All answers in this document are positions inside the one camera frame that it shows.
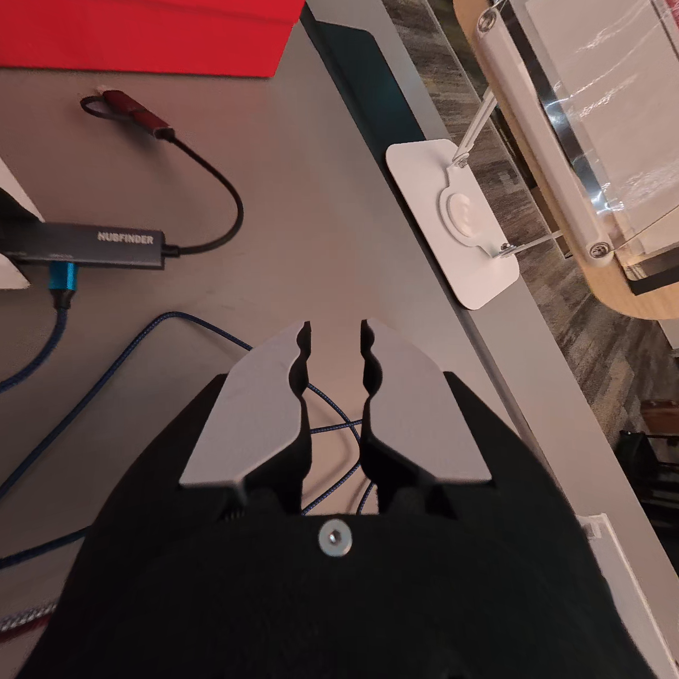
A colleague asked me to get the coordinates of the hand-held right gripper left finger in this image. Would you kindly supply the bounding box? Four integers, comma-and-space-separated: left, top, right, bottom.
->
179, 320, 313, 515

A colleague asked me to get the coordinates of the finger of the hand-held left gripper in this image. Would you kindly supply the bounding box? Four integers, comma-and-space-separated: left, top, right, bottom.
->
0, 254, 31, 291
0, 156, 46, 234

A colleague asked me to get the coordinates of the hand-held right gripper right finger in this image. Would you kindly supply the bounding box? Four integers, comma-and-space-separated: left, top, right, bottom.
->
360, 317, 494, 515

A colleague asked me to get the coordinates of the blue braided usb-c cable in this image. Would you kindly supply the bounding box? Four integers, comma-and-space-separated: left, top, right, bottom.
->
0, 262, 383, 571

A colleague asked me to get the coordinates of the red plastic bin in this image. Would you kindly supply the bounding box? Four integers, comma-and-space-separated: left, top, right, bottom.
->
0, 0, 307, 80

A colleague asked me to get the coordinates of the wooden acrylic sign board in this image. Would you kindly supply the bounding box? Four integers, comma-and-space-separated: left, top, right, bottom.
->
453, 0, 679, 321

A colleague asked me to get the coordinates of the dark furniture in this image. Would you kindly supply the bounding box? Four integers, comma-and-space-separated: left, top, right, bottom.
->
615, 398, 679, 531

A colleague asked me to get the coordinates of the white sign stand base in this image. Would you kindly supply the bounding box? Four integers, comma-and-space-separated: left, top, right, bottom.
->
385, 139, 521, 311

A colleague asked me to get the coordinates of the dark teal panel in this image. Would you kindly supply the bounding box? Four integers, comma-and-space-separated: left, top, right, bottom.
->
305, 18, 425, 160

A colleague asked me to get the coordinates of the printed instruction sheet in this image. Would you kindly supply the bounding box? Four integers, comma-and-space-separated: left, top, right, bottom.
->
525, 0, 679, 250

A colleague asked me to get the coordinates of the silver braided cable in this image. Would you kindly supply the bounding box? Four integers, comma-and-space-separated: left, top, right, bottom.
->
0, 597, 59, 634

